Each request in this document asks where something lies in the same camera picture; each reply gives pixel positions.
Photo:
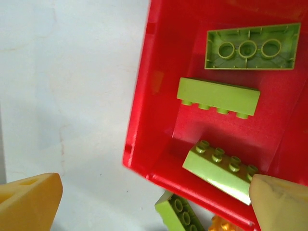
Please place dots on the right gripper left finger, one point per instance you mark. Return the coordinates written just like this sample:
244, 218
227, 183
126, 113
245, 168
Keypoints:
29, 207

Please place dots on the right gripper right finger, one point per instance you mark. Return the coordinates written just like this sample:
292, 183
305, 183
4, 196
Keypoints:
284, 209

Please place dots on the green lego brick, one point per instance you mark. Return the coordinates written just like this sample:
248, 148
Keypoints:
216, 178
247, 49
173, 211
216, 93

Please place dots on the yellow lego brick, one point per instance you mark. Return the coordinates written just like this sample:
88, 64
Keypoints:
221, 226

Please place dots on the red plastic bin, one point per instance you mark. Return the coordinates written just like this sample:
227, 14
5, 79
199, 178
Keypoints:
163, 96

